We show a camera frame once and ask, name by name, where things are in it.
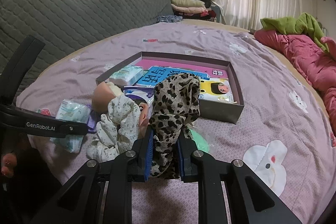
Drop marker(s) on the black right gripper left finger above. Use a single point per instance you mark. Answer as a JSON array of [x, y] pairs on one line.
[[101, 192]]

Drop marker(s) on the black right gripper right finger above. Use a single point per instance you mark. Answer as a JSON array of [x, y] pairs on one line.
[[229, 192]]

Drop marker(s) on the baby doll floral clothes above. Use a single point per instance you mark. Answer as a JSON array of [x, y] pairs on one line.
[[119, 125]]

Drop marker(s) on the leopard print fabric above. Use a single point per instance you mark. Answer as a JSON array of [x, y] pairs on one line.
[[173, 118]]

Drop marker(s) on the purple cartoon face wipes pack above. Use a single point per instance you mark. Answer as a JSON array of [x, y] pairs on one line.
[[143, 97]]

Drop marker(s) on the person's hand red nails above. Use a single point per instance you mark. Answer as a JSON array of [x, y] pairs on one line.
[[12, 147]]

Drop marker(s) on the lilac patterned bed sheet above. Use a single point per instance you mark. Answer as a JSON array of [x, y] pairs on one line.
[[255, 109]]

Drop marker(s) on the grey quilted headboard cover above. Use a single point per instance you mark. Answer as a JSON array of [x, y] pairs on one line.
[[66, 26]]

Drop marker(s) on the purple cardboard box tray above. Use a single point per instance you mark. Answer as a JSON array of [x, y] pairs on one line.
[[219, 111]]

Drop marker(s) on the pink quilted comforter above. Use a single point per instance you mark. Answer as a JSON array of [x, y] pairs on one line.
[[315, 65]]

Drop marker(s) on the dark patterned cloth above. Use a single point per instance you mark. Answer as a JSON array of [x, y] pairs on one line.
[[169, 19]]

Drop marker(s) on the green blanket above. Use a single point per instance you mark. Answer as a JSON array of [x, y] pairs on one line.
[[305, 24]]

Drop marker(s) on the folded clothes stack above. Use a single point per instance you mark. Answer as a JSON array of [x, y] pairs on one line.
[[196, 9]]

